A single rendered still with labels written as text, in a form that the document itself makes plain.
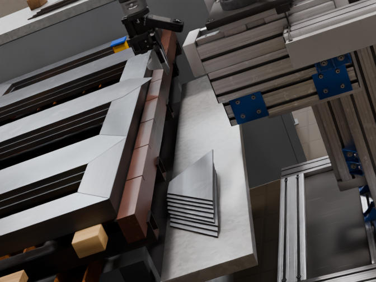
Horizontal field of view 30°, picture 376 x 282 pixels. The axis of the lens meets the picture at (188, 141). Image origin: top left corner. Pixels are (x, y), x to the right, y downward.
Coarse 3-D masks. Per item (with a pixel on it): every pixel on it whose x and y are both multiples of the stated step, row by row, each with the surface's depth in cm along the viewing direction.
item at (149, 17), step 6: (150, 18) 206; (156, 18) 207; (162, 18) 208; (168, 18) 209; (150, 24) 206; (156, 24) 206; (162, 24) 206; (168, 24) 206; (174, 24) 206; (180, 24) 206; (174, 30) 207; (180, 30) 207
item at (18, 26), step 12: (48, 0) 344; (84, 0) 291; (96, 0) 288; (108, 0) 288; (24, 12) 335; (48, 12) 300; (60, 12) 290; (72, 12) 290; (0, 24) 329; (12, 24) 311; (24, 24) 295; (36, 24) 292; (48, 24) 292; (0, 36) 295; (12, 36) 295
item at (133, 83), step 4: (128, 80) 223; (132, 80) 222; (136, 80) 220; (140, 80) 218; (128, 84) 218; (132, 84) 217; (136, 84) 215; (140, 84) 213; (128, 88) 214; (132, 88) 213; (124, 92) 212; (128, 92) 210
